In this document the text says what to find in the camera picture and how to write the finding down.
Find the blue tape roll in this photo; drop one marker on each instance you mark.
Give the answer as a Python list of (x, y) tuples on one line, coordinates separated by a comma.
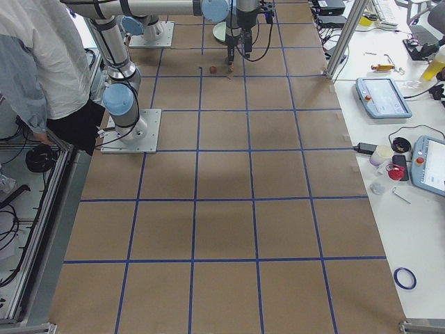
[(405, 278)]

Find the teach pendant lower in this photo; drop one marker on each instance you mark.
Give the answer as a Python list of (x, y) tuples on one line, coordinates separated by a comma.
[(427, 169)]

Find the aluminium frame post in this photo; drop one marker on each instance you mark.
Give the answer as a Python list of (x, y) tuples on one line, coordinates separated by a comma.
[(348, 30)]

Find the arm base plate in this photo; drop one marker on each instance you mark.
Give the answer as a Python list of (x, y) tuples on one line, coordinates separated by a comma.
[(164, 42), (142, 138)]

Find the light green round plate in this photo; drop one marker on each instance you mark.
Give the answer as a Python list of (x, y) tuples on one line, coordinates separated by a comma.
[(219, 32)]

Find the teach pendant upper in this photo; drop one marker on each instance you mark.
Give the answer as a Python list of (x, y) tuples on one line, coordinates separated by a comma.
[(381, 98)]

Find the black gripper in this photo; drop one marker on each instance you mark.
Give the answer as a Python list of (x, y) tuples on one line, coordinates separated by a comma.
[(231, 39)]

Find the yellow bottle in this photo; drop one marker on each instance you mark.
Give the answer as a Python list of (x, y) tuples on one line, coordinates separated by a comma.
[(435, 66)]

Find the person in white shirt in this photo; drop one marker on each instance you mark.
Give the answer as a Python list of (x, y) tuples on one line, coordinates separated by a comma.
[(45, 75)]

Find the teach pendant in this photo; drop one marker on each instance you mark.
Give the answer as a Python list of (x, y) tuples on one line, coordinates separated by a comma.
[(381, 98), (427, 169)]

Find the white cup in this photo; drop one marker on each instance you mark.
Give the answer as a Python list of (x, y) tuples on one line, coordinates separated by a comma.
[(381, 154)]

